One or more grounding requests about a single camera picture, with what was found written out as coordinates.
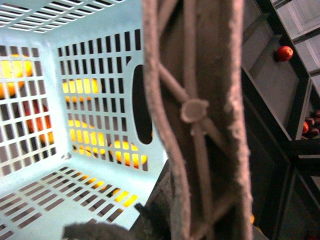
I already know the brown basket handle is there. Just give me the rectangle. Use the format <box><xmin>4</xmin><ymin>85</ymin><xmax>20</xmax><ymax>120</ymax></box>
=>
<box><xmin>142</xmin><ymin>0</ymin><xmax>253</xmax><ymax>240</ymax></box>

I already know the red apple on shelf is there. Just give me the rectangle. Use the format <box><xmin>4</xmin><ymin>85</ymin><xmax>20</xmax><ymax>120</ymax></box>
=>
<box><xmin>276</xmin><ymin>46</ymin><xmax>294</xmax><ymax>62</ymax></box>

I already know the dark felt left gripper finger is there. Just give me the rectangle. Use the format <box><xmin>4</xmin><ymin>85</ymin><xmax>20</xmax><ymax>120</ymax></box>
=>
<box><xmin>62</xmin><ymin>202</ymin><xmax>171</xmax><ymax>240</ymax></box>

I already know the black fruit display shelf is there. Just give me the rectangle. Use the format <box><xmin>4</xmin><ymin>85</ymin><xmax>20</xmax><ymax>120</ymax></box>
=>
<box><xmin>242</xmin><ymin>0</ymin><xmax>320</xmax><ymax>240</ymax></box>

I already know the light blue plastic basket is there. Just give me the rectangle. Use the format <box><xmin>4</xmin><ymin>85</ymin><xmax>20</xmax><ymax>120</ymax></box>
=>
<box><xmin>0</xmin><ymin>0</ymin><xmax>168</xmax><ymax>240</ymax></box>

